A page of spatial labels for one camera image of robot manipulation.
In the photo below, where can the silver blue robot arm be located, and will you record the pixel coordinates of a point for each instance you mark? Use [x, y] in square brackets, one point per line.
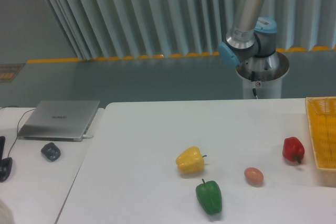
[248, 38]

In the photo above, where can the striped sleeve forearm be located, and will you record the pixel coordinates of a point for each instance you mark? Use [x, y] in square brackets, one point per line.
[6, 215]

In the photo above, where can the yellow woven basket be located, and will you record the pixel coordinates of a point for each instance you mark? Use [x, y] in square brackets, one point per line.
[320, 113]

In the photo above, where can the yellow bell pepper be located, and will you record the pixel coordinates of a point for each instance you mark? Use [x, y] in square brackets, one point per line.
[190, 161]

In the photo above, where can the green bell pepper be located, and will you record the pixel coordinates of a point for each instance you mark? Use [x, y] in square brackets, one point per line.
[209, 196]

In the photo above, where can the brown egg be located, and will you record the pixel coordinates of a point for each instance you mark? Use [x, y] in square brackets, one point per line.
[254, 175]

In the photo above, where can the silver laptop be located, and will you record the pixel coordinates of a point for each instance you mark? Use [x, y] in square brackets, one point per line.
[63, 120]

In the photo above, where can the dark blue small tray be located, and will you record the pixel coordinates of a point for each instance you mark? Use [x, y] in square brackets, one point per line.
[51, 151]

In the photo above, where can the red bell pepper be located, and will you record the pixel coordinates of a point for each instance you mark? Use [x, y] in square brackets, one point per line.
[293, 150]

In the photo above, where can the black keyboard edge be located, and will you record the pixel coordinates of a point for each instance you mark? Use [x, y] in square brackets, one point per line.
[2, 144]

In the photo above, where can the black computer mouse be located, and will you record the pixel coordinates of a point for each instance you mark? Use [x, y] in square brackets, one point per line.
[6, 167]

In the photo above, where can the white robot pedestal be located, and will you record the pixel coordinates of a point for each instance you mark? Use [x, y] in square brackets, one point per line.
[262, 77]

